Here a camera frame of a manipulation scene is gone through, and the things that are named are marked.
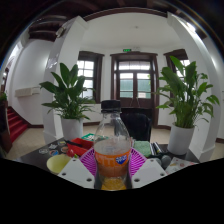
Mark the printed paper leaflet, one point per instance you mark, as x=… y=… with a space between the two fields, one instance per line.
x=181 y=165

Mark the dark wooden double door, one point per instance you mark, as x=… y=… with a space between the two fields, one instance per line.
x=135 y=83

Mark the white wall radiator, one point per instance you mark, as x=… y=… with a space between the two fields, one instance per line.
x=27 y=91

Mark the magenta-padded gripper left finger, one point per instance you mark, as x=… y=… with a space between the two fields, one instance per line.
x=76 y=172

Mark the pale yellow cup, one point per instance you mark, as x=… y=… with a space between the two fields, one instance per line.
x=58 y=163

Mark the red plastic box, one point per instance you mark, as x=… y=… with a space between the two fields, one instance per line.
x=80 y=146

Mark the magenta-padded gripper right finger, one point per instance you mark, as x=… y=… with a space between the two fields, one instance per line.
x=149 y=171

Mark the clear bottle with orange drink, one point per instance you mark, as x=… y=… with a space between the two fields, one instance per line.
x=112 y=156

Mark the potted leafy plant white pot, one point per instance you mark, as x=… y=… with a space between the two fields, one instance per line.
x=68 y=93
x=186 y=90

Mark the green exit sign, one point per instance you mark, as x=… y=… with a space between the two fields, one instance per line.
x=127 y=50

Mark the dark-framed window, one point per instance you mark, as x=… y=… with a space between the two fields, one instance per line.
x=175 y=56
x=87 y=70

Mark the round printed sticker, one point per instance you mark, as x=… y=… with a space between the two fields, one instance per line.
x=43 y=151
x=53 y=146
x=61 y=142

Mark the green printed box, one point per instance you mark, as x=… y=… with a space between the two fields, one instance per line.
x=88 y=137

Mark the red carpeted staircase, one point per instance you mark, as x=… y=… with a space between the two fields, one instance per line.
x=16 y=125

